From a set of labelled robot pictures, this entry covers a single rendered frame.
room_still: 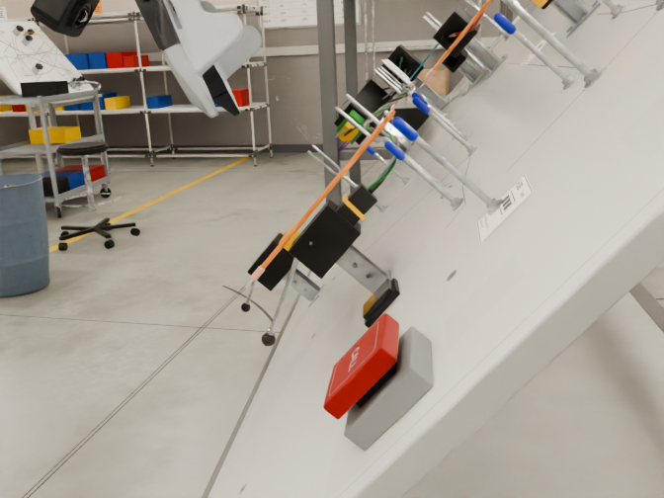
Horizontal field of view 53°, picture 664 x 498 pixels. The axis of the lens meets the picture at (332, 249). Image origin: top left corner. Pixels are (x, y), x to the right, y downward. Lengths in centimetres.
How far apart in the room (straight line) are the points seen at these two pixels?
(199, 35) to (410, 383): 29
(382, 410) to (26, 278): 381
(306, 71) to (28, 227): 500
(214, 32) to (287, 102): 794
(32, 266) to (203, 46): 365
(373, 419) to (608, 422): 60
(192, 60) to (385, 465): 31
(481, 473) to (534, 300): 50
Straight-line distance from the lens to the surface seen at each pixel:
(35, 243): 409
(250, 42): 59
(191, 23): 51
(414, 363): 36
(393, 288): 56
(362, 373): 36
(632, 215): 32
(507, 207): 48
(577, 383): 102
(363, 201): 60
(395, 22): 810
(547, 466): 84
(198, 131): 892
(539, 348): 32
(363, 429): 38
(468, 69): 122
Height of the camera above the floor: 127
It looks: 17 degrees down
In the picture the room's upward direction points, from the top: 3 degrees counter-clockwise
